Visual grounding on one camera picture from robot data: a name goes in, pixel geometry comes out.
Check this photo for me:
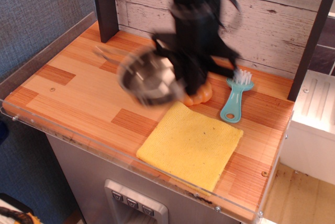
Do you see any orange plastic croissant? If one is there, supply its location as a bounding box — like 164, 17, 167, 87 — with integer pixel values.
181, 81, 213, 106

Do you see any dark left shelf post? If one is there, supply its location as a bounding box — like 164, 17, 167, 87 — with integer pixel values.
95, 0, 119, 43

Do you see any white drawer unit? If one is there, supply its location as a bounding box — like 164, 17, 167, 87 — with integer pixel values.
280, 70, 334, 184

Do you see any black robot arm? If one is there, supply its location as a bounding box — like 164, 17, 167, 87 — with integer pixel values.
152, 0, 240, 95

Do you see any clear acrylic front guard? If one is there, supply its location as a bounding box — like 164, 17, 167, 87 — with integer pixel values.
3, 93, 294, 223

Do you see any dark shelf post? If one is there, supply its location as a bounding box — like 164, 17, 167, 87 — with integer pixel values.
95, 0, 119, 43
287, 0, 333, 102

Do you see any dark right shelf post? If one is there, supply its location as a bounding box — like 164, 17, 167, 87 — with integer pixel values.
287, 0, 333, 102

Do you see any stainless steel pot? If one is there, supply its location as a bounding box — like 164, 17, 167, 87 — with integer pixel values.
93, 46, 185, 107

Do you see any yellow cloth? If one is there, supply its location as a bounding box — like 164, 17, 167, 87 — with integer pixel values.
136, 102, 243, 195

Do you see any grey metal cabinet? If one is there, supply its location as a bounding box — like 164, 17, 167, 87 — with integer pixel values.
47, 135, 239, 223

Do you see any teal scrub brush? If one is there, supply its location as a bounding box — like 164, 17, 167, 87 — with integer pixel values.
220, 69, 254, 124

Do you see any silver control panel with buttons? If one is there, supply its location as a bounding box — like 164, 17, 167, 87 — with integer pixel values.
104, 179, 169, 224

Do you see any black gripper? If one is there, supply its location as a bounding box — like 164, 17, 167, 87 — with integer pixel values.
152, 12, 239, 96

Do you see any orange object bottom left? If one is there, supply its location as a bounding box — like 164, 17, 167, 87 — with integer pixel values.
14, 212, 41, 224

